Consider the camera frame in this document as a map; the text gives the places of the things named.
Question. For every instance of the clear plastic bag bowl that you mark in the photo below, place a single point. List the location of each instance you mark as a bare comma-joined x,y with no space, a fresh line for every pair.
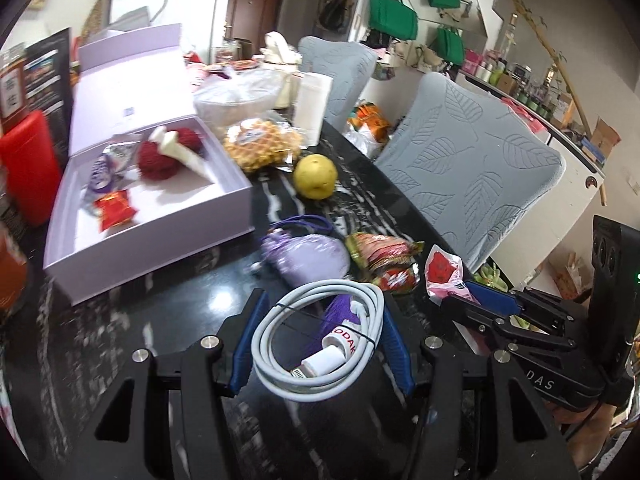
240,95

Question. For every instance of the orange snack bag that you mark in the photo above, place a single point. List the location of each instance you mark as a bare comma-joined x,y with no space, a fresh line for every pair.
370,120

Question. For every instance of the green red snack packet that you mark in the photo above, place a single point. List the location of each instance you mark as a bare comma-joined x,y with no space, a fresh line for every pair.
385,250

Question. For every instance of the silver purple snack packet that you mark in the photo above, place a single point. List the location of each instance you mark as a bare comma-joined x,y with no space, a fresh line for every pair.
107,170

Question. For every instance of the grey leaf-pattern covered chair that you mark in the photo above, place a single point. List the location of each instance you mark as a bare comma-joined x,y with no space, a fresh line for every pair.
340,75
465,160

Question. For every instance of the packet of waffles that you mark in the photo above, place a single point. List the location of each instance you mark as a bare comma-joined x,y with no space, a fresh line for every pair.
260,147

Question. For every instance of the hanging dark handbags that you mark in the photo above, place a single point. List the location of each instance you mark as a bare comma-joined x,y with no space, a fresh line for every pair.
334,7

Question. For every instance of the red-lidded clear jar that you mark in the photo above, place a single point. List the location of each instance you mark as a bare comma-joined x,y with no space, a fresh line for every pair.
27,160

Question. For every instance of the purple sachet pouch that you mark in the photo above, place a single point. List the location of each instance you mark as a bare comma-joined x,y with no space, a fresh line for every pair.
310,260

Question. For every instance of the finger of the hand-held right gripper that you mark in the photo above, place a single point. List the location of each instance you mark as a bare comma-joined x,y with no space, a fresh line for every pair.
480,317
492,296

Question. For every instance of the cardboard box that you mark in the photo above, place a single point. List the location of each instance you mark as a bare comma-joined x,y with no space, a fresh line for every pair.
602,137

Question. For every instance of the lavender gift box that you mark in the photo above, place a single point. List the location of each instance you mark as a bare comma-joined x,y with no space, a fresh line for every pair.
150,240

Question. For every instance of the red pink small packet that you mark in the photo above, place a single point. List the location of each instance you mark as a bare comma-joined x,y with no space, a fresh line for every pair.
445,267

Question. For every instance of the black food pouch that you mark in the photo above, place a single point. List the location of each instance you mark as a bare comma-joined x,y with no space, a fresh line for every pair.
50,75

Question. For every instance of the yellow pear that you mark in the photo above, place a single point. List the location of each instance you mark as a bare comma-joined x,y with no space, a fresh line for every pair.
315,177

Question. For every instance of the cream ceramic teapot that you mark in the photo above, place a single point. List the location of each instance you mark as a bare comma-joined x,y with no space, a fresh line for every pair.
277,50

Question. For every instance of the bamboo pole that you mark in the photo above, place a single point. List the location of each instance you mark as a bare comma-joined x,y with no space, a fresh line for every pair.
555,60

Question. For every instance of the person's right forearm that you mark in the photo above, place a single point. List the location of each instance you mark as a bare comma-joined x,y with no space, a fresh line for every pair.
585,435

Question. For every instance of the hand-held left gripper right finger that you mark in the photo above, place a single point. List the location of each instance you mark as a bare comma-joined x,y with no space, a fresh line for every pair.
400,355

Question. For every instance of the row of small bottles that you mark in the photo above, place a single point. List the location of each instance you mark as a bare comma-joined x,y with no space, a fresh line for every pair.
520,85

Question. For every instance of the brown wooden door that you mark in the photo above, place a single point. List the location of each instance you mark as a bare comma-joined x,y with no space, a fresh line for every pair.
255,10

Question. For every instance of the red candy packet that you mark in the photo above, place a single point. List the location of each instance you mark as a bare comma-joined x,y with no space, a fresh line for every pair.
116,210

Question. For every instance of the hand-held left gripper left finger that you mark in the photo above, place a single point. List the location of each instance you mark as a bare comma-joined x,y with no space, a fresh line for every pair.
245,350

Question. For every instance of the white paper roll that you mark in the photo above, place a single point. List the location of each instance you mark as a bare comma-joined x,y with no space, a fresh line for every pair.
312,107

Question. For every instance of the white refrigerator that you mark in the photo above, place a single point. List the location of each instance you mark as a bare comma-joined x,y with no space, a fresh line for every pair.
190,10

